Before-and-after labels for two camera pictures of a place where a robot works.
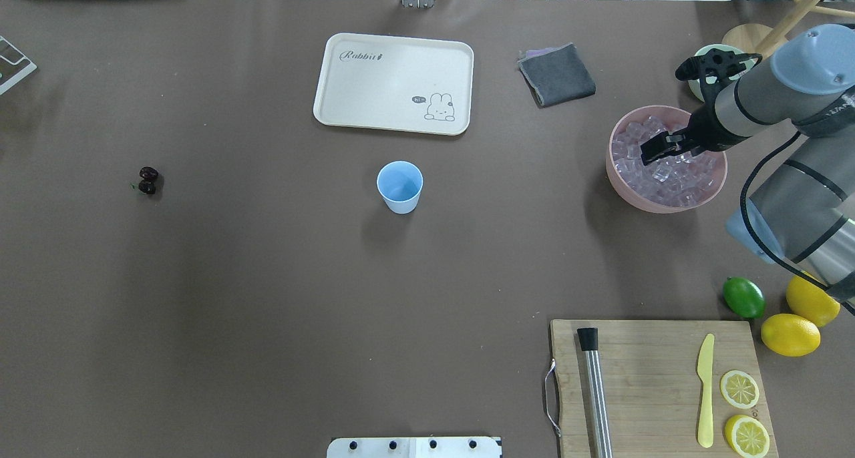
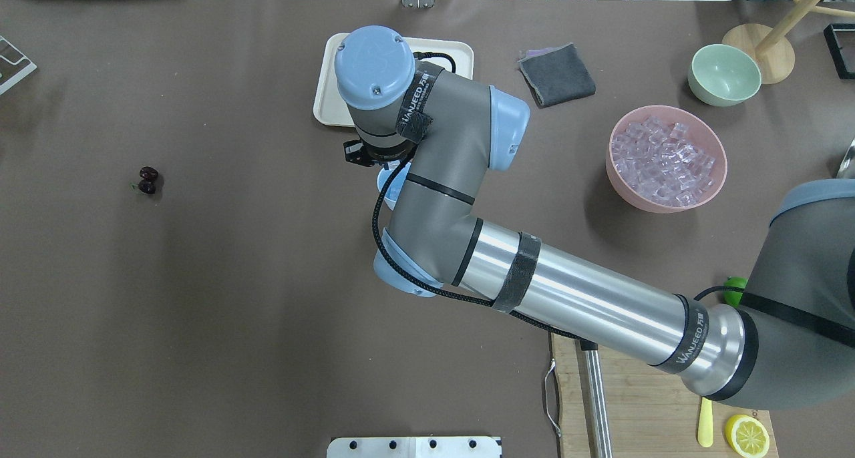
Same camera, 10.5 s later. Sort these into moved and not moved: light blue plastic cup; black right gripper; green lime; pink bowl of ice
Moved: black right gripper
Not moved: light blue plastic cup; pink bowl of ice; green lime
